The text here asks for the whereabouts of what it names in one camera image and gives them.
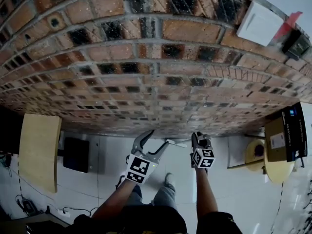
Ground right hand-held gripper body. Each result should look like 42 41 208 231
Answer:
190 140 216 171

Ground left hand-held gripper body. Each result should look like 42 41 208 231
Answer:
125 147 159 185

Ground person's right forearm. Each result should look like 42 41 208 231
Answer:
195 167 219 218

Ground person's left forearm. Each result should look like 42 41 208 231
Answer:
91 176 137 219

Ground person's grey shoe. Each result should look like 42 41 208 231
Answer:
164 172 175 188

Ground person's grey trousers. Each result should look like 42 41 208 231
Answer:
125 183 179 212

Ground yellow round stool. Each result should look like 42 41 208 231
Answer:
244 139 267 172

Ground person's black shirt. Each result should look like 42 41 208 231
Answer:
64 205 244 234

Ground black box on floor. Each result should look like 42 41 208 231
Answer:
63 137 90 174

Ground brown cardboard box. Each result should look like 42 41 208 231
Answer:
264 117 289 163

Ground round yellow table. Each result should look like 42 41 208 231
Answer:
264 158 297 185

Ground black and blue carton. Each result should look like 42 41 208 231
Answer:
281 101 309 163

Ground light wooden table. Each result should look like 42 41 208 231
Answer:
19 113 62 194

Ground dark cabinet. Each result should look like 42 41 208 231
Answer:
0 105 24 156

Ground red tape strip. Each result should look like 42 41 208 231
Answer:
273 11 304 41

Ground black floor device with cable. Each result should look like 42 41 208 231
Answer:
15 194 39 216

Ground white wall box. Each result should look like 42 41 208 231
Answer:
236 0 285 47

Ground black wall switch box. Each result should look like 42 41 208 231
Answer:
281 29 312 61

